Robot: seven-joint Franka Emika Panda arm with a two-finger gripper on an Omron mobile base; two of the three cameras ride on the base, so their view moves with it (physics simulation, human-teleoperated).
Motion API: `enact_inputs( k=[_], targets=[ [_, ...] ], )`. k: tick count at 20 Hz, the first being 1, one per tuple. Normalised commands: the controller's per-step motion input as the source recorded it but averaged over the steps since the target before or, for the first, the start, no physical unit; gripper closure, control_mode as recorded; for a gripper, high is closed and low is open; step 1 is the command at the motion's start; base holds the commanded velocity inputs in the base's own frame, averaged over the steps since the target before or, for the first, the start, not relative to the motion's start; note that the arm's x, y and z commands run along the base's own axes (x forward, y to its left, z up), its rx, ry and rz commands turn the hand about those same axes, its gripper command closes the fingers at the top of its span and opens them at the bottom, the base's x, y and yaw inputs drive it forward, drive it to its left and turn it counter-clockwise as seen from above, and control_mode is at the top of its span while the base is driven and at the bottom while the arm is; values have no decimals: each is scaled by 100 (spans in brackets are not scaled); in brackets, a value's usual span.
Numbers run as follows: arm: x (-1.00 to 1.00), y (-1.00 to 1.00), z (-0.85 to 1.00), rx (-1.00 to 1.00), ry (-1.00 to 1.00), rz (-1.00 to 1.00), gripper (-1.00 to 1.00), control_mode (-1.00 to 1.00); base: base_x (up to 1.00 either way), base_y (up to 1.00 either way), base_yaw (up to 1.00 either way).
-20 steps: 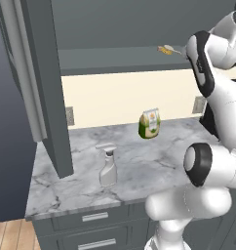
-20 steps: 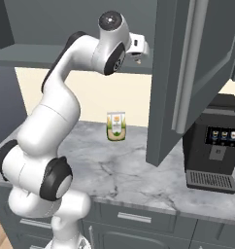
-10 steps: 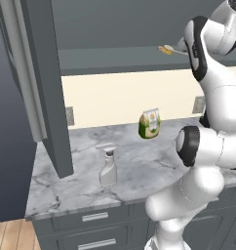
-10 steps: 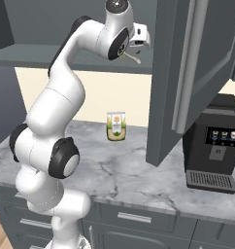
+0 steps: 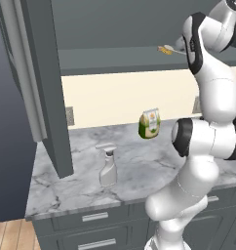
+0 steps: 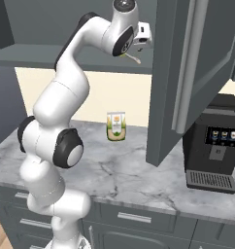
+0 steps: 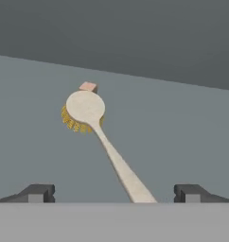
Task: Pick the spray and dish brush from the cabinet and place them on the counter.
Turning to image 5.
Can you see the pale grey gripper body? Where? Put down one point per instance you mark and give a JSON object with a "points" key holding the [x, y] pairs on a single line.
{"points": [[181, 43]]}

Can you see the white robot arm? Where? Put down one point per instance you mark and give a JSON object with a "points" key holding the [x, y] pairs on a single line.
{"points": [[217, 97]]}

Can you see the dish brush with yellow bristles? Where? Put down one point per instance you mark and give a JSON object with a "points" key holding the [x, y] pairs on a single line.
{"points": [[168, 49]]}

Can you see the white spray bottle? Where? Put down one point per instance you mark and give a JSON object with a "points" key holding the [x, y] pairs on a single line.
{"points": [[108, 171]]}

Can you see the dark grey base cabinet door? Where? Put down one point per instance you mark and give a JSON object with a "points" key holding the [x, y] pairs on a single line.
{"points": [[214, 231]]}

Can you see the green and white food bag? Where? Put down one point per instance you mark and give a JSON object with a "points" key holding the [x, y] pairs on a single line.
{"points": [[149, 124]]}

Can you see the dark grey drawer front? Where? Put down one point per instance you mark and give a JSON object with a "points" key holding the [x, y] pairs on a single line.
{"points": [[225, 195], [123, 236], [120, 215]]}

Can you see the dark grey wall cabinet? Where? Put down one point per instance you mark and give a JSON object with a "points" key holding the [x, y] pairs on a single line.
{"points": [[123, 35]]}

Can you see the grey wall outlet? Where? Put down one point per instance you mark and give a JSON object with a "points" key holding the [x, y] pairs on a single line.
{"points": [[196, 105], [70, 116]]}

